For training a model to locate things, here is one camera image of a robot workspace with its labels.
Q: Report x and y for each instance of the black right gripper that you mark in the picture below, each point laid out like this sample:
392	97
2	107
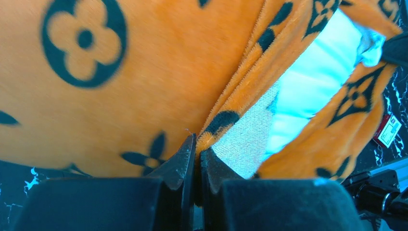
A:
395	50

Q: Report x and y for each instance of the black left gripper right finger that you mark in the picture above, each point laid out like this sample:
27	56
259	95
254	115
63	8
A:
231	203

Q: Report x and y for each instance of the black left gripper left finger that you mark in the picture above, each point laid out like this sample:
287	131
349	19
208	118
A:
160	201

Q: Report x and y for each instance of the white pillow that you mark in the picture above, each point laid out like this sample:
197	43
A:
305	88

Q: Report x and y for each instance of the orange patterned plush pillowcase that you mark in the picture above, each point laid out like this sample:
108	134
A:
112	88

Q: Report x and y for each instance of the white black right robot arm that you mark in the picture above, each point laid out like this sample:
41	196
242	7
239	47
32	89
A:
376	194

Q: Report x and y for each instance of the red white label tag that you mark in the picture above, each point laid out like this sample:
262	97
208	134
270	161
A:
387	131

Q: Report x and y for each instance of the aluminium front rail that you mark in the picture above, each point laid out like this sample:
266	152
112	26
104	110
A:
400	166

